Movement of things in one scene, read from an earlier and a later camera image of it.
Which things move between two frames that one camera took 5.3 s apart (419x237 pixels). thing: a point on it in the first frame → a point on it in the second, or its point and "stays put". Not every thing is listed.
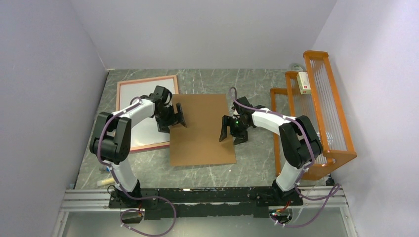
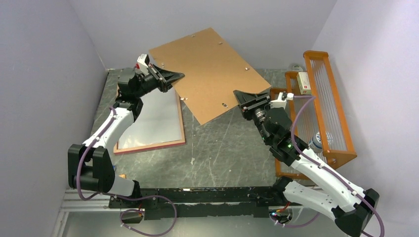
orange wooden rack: x=313 y=94 stays put
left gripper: x=164 y=126 → x=169 y=76
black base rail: x=184 y=202 stays put
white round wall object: x=297 y=67 stays put
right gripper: x=239 y=137 → x=264 y=100
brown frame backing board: x=198 y=143 → x=212 y=69
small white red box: x=304 y=83 stays put
